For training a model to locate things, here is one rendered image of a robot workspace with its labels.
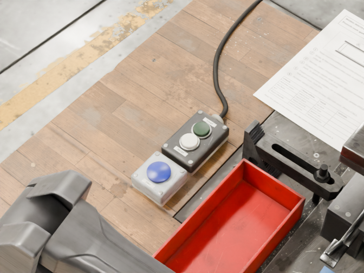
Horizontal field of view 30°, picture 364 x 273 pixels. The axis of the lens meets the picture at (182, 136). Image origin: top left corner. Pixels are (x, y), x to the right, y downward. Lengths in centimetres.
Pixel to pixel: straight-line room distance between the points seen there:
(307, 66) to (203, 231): 40
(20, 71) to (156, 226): 156
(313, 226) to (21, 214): 56
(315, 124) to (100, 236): 67
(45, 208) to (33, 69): 190
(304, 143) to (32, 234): 68
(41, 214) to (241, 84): 66
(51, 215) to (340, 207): 49
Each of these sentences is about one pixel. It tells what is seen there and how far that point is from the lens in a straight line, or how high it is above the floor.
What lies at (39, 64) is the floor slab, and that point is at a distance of 259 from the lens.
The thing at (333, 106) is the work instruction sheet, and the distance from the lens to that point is 126.
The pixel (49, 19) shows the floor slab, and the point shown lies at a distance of 274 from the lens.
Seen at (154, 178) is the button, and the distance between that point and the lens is 110.
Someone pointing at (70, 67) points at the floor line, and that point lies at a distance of 255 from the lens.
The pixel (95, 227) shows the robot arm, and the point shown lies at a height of 131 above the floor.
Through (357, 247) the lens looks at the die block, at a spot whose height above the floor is 94.
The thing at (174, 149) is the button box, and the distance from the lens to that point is 114.
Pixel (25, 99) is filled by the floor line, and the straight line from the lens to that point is 249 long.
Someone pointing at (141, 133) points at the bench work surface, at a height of 90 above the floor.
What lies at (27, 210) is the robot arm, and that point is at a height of 128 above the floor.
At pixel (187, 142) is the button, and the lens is 114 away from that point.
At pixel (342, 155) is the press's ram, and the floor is 112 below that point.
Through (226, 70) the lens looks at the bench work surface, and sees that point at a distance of 129.
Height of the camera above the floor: 186
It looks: 54 degrees down
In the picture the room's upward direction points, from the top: 2 degrees counter-clockwise
